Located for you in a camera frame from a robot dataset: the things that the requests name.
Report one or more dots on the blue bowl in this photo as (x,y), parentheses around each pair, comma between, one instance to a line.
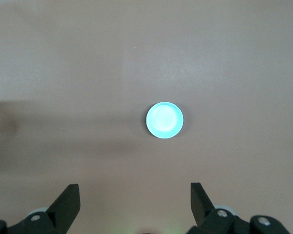
(164,120)

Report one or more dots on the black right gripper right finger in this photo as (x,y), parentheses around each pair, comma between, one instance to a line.
(202,207)

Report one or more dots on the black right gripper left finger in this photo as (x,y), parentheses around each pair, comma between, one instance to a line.
(63,207)

